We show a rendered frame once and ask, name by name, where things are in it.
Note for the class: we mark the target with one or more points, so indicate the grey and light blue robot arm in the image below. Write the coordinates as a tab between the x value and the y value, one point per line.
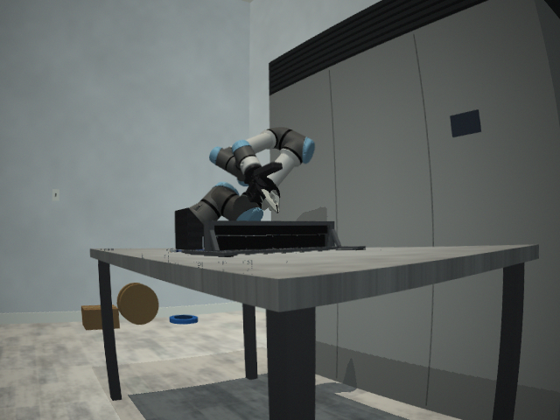
224	200

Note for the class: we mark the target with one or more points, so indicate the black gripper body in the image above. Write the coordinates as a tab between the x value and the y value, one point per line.
263	181

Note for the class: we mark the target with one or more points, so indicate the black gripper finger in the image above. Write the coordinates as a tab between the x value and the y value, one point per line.
275	195
267	201

